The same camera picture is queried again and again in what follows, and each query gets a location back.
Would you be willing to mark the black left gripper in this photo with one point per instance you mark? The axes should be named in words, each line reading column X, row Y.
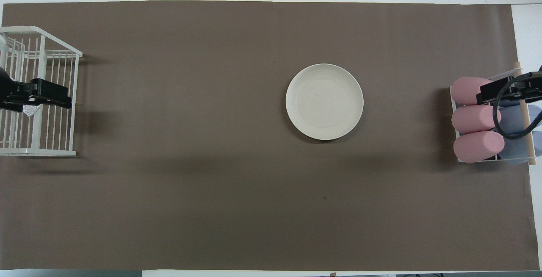
column 6, row 86

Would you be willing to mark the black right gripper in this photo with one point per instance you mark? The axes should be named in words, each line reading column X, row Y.
column 534, row 86

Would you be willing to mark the clear plastic wrap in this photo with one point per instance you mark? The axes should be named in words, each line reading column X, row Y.
column 30, row 110

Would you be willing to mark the cream round plate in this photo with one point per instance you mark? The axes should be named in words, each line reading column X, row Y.
column 324, row 101

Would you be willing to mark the pink cup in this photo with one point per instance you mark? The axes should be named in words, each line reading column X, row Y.
column 477, row 146
column 465, row 90
column 472, row 119

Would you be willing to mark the white cup holder rack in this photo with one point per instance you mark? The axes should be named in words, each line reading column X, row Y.
column 526, row 141

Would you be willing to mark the brown table mat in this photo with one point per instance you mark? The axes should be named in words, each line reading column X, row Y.
column 211, row 184

